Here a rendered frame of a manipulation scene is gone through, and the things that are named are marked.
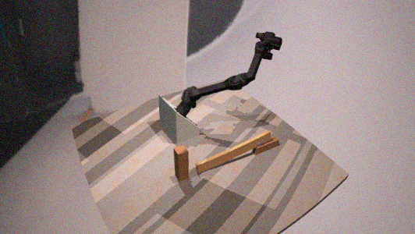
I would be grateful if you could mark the long wooden rail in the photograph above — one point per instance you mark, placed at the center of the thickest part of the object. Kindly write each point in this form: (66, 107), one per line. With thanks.
(232, 152)

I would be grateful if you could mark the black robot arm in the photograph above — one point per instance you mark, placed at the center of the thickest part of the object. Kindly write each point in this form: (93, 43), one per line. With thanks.
(192, 94)

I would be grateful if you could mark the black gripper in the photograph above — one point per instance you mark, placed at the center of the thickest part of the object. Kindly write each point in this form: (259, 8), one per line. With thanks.
(269, 54)

